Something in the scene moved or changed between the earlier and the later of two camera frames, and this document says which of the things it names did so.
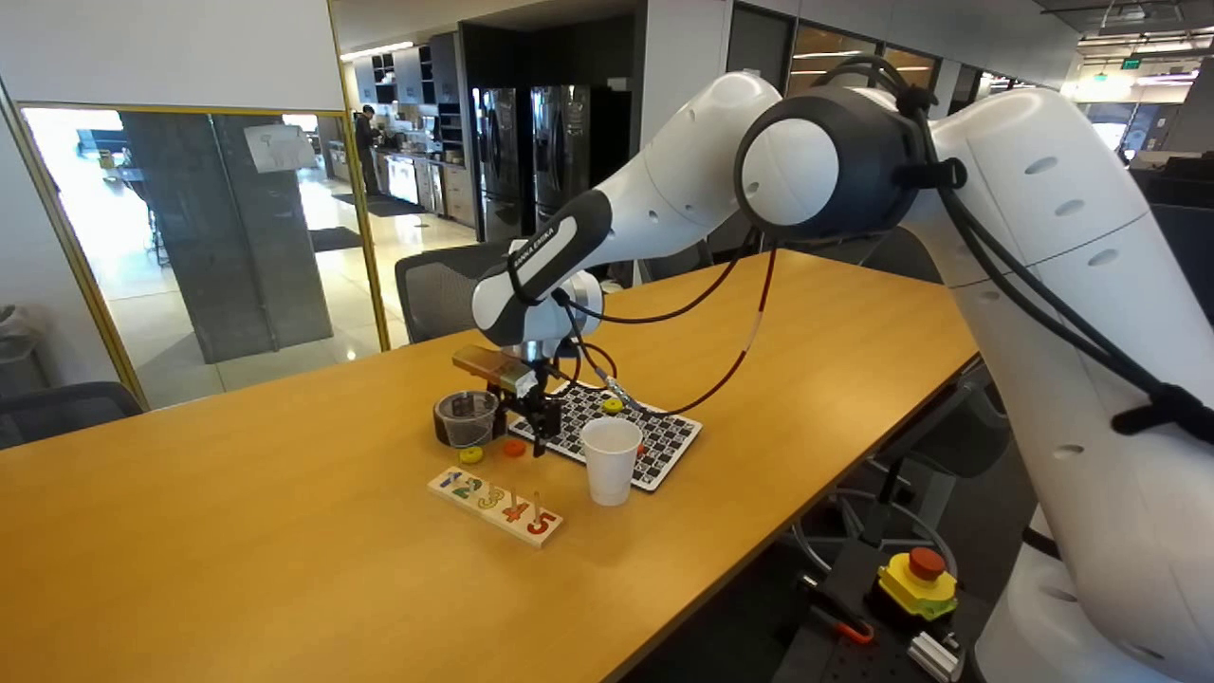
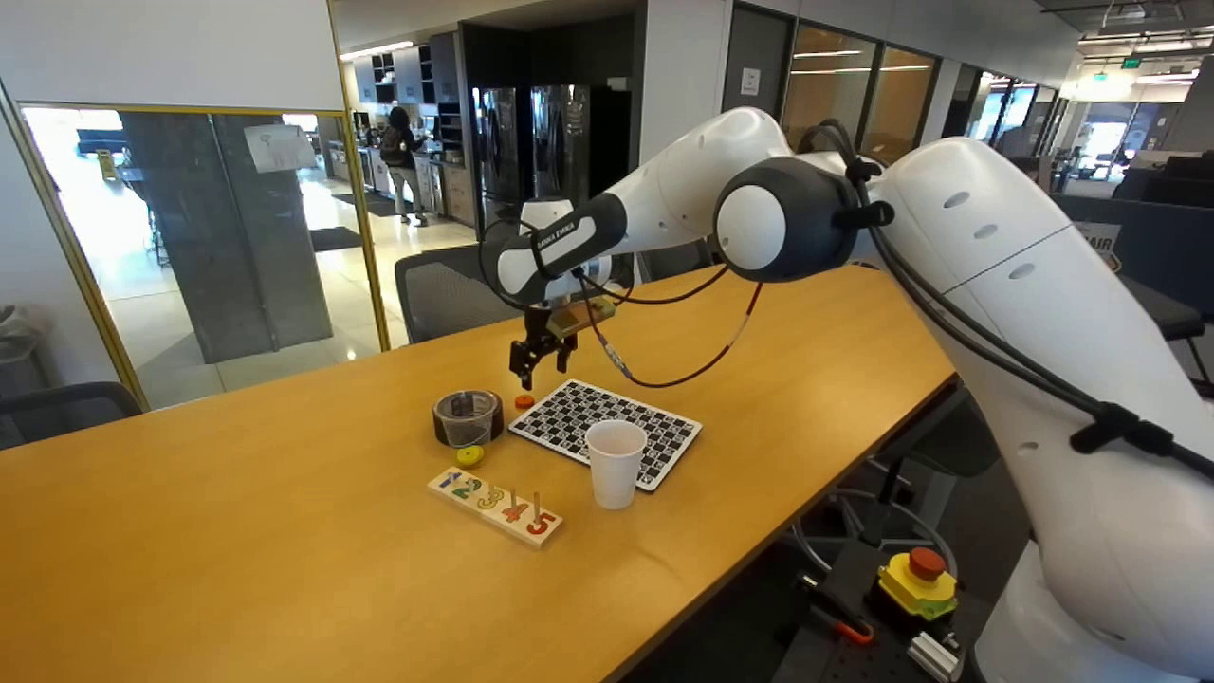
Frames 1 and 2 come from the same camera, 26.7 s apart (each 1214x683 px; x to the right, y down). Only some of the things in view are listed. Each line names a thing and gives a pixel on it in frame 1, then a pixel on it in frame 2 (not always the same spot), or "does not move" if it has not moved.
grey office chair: [438, 286] does not move
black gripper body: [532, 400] -> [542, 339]
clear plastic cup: [468, 415] does not move
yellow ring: [473, 457] does not move
